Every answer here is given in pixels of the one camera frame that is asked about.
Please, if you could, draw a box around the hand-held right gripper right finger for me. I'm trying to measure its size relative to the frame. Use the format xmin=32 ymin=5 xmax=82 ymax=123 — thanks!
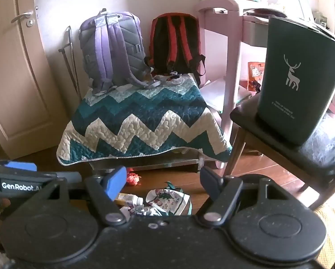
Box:
xmin=197 ymin=167 xmax=286 ymax=227

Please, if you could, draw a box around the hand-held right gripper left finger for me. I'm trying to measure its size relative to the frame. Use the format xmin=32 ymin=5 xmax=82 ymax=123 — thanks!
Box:
xmin=41 ymin=166 xmax=128 ymax=227

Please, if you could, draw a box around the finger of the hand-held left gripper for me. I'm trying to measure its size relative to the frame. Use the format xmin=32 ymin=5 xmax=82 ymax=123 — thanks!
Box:
xmin=0 ymin=160 xmax=37 ymax=172
xmin=37 ymin=171 xmax=83 ymax=186

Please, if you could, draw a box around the red wrapper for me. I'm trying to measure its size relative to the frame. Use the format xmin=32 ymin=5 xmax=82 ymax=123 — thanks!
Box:
xmin=126 ymin=168 xmax=142 ymax=186

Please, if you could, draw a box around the dark green deer trash bin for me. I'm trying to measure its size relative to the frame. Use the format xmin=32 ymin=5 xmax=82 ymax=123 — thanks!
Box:
xmin=256 ymin=15 xmax=335 ymax=147

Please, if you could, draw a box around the person's left hand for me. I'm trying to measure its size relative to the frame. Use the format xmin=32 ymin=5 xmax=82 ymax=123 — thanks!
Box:
xmin=0 ymin=197 xmax=12 ymax=244

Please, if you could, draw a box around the teal white zigzag quilt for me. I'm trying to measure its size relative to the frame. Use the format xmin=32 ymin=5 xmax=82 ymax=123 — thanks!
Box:
xmin=57 ymin=73 xmax=233 ymax=166

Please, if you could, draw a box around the dark wooden chair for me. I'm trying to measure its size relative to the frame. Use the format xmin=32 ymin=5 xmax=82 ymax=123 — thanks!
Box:
xmin=222 ymin=101 xmax=335 ymax=211

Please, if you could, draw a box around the white flat board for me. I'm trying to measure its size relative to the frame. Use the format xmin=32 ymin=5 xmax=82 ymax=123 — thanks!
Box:
xmin=200 ymin=78 xmax=252 ymax=113

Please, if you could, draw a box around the beige room door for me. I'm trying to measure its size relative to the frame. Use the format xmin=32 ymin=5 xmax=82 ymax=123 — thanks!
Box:
xmin=0 ymin=0 xmax=69 ymax=161

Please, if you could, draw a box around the orange snack bag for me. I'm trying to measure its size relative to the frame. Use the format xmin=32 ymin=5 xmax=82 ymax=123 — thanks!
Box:
xmin=247 ymin=62 xmax=266 ymax=92

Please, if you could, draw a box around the black folded cane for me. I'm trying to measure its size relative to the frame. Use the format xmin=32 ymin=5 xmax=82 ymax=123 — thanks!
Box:
xmin=58 ymin=26 xmax=82 ymax=101

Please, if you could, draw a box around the clear bubble wrap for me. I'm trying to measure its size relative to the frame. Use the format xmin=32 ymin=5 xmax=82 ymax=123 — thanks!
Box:
xmin=298 ymin=111 xmax=335 ymax=173

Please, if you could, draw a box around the yellow woven mat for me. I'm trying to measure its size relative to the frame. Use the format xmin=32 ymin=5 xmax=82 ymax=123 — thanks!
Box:
xmin=310 ymin=202 xmax=335 ymax=269

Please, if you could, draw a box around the purple grey backpack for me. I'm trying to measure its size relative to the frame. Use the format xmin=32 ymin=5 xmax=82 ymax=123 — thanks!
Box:
xmin=78 ymin=8 xmax=163 ymax=96

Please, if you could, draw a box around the red black backpack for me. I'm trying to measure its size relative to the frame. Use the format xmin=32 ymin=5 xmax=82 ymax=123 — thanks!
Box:
xmin=144 ymin=13 xmax=206 ymax=88

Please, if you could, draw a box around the pink desk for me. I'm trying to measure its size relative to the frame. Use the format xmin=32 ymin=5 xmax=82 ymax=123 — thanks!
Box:
xmin=194 ymin=0 xmax=288 ymax=171

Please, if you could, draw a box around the silver door handle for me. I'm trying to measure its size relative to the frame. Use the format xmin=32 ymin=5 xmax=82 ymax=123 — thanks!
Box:
xmin=11 ymin=11 xmax=35 ymax=27

